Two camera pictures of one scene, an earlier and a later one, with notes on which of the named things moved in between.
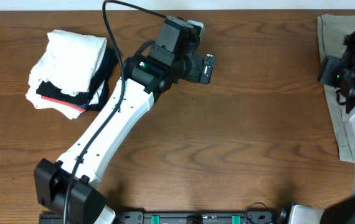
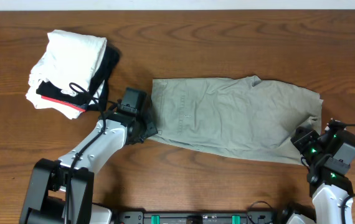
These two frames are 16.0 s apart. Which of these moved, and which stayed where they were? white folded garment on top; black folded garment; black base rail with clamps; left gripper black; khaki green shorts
Moved: khaki green shorts; left gripper black
Stayed: black base rail with clamps; white folded garment on top; black folded garment
